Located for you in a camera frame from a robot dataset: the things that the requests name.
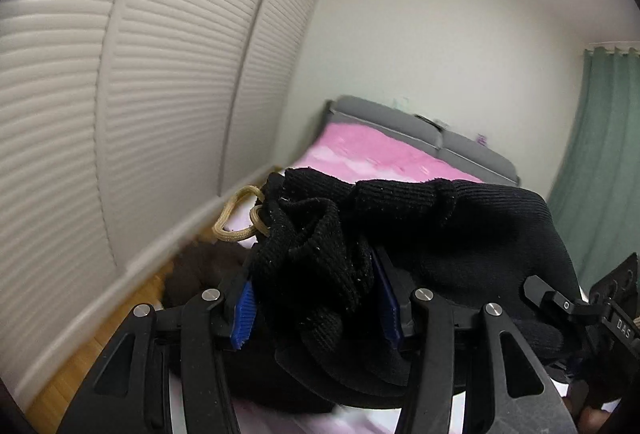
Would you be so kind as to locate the black pants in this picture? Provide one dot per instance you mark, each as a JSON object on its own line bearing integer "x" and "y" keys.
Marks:
{"x": 450, "y": 224}

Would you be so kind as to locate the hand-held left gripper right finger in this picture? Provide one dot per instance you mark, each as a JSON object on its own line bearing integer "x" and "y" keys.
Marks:
{"x": 389, "y": 309}

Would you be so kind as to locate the black folded cloth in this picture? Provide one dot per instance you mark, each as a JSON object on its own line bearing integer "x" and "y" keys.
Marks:
{"x": 280, "y": 384}

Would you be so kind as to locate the flat black object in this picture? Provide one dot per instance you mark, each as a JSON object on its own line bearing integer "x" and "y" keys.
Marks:
{"x": 427, "y": 120}

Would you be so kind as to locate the grey headboard cushion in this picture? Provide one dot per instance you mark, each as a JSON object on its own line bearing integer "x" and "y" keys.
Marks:
{"x": 385, "y": 119}
{"x": 480, "y": 159}

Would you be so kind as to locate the green curtain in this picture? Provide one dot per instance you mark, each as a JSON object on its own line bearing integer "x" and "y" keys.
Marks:
{"x": 600, "y": 164}

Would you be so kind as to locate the white louvered wardrobe door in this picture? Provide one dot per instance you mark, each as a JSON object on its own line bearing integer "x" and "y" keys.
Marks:
{"x": 50, "y": 139}
{"x": 270, "y": 64}
{"x": 180, "y": 89}

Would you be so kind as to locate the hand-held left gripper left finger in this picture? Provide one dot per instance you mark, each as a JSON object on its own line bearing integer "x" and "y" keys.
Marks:
{"x": 242, "y": 319}

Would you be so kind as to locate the small purple toy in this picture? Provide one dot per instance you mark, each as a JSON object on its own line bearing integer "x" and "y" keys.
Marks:
{"x": 482, "y": 139}

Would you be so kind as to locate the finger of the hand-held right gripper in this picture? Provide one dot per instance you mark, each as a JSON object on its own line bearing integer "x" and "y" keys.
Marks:
{"x": 560, "y": 301}

